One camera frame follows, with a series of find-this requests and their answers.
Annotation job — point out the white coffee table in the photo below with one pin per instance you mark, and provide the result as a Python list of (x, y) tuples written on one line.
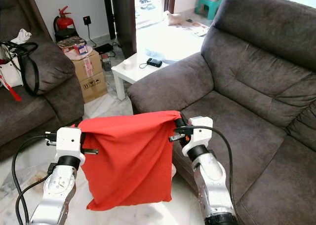
[(131, 72)]

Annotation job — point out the dark door leaf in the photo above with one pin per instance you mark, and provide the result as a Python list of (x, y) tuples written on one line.
[(123, 22)]

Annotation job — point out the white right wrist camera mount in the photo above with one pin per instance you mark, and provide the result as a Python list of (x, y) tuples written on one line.
[(200, 129)]

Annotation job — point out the cardboard box with black print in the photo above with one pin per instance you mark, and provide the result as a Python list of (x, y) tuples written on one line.
[(95, 88)]

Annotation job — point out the black power adapter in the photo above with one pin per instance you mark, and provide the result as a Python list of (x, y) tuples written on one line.
[(103, 48)]

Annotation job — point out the teal plastic stool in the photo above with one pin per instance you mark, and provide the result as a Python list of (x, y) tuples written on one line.
[(216, 5)]

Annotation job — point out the pink soft item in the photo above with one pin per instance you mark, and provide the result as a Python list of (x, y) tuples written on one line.
[(74, 56)]

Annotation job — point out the small blue red packet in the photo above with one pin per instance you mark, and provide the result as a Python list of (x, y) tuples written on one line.
[(81, 49)]

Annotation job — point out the red fire extinguisher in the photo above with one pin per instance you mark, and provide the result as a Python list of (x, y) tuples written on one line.
[(64, 21)]

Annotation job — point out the white crumpled cloth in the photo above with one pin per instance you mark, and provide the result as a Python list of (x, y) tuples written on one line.
[(22, 36)]

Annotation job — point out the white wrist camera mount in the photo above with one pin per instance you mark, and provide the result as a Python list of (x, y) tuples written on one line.
[(200, 129), (69, 141)]

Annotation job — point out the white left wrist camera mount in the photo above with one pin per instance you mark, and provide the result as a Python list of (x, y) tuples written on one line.
[(69, 141)]

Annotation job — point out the white cup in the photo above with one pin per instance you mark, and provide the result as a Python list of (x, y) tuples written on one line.
[(129, 64)]

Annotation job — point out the grey brown fabric sofa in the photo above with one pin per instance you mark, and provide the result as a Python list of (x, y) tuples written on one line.
[(252, 87), (29, 116)]

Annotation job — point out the small black device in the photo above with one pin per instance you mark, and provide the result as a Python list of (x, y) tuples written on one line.
[(154, 62)]

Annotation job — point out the red tassel ribbon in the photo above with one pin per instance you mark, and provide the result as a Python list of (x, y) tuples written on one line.
[(16, 94)]

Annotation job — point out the cardboard box with pink label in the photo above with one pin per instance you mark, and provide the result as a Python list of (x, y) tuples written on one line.
[(86, 67)]

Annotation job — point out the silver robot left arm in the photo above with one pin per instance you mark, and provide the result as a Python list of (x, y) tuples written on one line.
[(59, 190)]

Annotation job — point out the black extinguisher stand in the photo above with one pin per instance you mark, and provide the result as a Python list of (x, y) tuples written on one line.
[(65, 35)]

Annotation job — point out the beige stuffed toy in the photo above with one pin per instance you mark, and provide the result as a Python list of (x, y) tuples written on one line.
[(175, 18)]

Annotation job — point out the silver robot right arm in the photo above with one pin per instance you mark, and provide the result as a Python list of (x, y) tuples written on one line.
[(210, 185)]

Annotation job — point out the printed magazine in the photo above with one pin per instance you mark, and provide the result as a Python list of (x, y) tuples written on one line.
[(196, 28)]

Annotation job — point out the small device with green light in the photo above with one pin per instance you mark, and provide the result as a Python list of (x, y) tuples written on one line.
[(106, 62)]

